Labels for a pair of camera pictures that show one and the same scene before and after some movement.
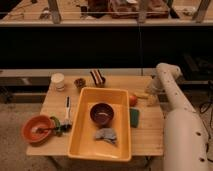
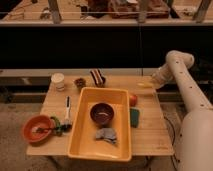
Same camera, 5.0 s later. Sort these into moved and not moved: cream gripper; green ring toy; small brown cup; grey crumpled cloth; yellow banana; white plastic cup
Moved: cream gripper; yellow banana
Not moved: white plastic cup; small brown cup; grey crumpled cloth; green ring toy
